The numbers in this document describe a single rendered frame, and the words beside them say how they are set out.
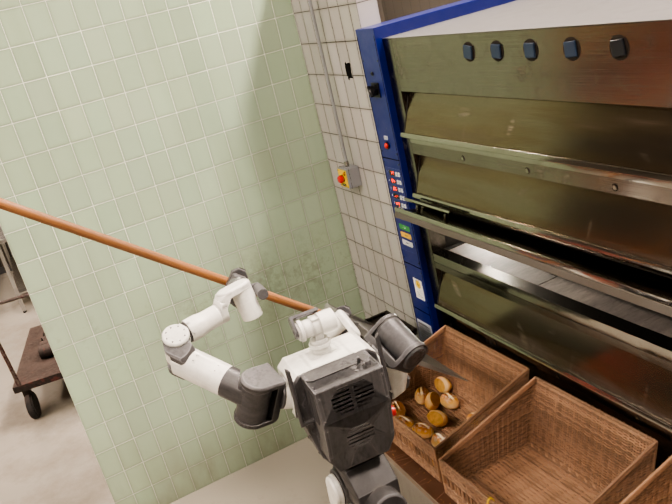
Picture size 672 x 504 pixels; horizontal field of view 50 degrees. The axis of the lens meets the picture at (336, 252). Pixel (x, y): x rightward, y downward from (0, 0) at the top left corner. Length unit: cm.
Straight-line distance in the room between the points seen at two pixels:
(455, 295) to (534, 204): 80
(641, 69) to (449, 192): 109
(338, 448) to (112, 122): 205
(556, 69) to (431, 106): 74
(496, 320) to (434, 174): 63
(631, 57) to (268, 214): 223
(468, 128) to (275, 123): 135
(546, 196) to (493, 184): 28
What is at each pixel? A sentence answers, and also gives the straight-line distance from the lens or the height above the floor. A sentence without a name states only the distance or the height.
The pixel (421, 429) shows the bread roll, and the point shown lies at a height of 63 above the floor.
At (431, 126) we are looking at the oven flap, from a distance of 285.
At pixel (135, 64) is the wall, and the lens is 354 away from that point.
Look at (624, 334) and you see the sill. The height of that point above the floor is 117.
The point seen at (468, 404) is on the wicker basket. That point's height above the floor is 59.
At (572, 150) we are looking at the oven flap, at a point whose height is 175.
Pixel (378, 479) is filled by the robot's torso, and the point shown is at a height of 105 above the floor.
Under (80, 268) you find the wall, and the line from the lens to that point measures 362.
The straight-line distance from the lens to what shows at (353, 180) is 355.
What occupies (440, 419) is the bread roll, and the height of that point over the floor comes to 64.
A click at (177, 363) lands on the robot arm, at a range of 210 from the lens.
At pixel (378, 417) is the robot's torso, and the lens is 201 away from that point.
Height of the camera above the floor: 236
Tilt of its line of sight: 20 degrees down
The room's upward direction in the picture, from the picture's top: 14 degrees counter-clockwise
